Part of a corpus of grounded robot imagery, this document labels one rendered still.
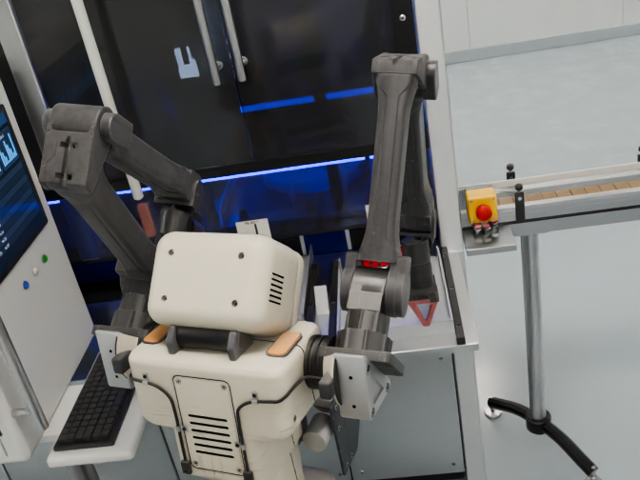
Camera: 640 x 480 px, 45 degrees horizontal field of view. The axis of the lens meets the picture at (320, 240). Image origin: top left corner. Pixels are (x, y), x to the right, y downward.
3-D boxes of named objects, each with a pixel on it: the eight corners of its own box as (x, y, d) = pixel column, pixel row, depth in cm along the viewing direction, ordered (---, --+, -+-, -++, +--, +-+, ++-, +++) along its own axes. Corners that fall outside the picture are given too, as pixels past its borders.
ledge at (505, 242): (461, 231, 213) (460, 226, 212) (508, 225, 212) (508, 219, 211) (467, 256, 201) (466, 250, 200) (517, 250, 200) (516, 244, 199)
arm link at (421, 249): (398, 240, 161) (425, 238, 159) (404, 230, 167) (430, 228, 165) (402, 270, 163) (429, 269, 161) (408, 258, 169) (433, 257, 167)
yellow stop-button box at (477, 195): (466, 211, 202) (464, 187, 199) (493, 208, 201) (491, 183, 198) (470, 225, 196) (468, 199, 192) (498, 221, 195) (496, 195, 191)
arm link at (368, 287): (344, 317, 119) (378, 321, 118) (354, 256, 123) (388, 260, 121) (354, 333, 127) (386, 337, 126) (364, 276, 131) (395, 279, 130)
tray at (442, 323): (340, 269, 203) (338, 257, 201) (439, 256, 200) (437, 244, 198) (339, 346, 173) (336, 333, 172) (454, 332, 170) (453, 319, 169)
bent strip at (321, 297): (317, 306, 189) (313, 286, 187) (330, 304, 189) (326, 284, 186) (314, 340, 177) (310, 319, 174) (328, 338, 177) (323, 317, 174)
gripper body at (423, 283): (435, 281, 171) (430, 250, 169) (438, 299, 161) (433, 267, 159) (406, 285, 172) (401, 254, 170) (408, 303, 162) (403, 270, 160)
